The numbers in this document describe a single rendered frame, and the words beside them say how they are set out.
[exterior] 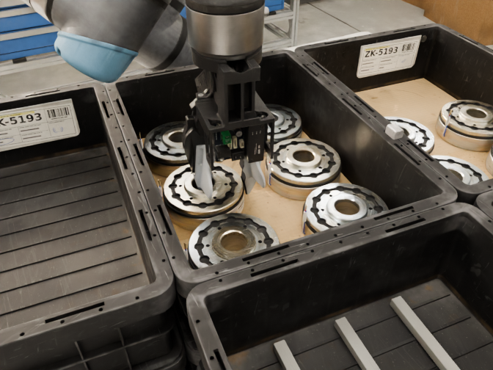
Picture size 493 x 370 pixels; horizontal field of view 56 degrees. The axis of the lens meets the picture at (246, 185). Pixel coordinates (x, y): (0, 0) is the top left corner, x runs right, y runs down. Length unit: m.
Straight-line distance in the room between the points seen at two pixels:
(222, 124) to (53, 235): 0.27
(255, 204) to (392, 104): 0.36
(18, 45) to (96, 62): 1.94
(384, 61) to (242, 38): 0.48
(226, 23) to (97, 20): 0.14
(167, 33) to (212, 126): 0.41
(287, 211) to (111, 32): 0.30
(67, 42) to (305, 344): 0.38
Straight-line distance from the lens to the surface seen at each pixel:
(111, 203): 0.64
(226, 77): 0.44
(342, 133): 0.65
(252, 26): 0.45
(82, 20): 0.52
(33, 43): 2.45
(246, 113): 0.48
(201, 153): 0.55
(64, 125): 0.72
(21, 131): 0.72
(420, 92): 0.92
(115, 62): 0.52
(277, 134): 0.69
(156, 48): 0.86
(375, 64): 0.88
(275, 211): 0.60
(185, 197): 0.58
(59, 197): 0.67
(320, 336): 0.49
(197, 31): 0.45
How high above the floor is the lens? 1.24
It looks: 40 degrees down
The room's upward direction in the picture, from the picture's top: straight up
